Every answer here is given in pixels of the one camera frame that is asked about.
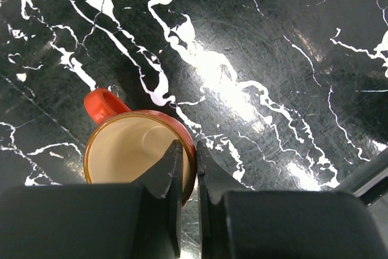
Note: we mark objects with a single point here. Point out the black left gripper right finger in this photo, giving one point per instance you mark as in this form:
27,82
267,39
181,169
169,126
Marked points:
237,222

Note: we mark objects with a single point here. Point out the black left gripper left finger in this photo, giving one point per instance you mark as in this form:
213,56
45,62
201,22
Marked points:
140,219

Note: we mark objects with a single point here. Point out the orange mug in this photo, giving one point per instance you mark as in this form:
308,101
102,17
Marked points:
127,143

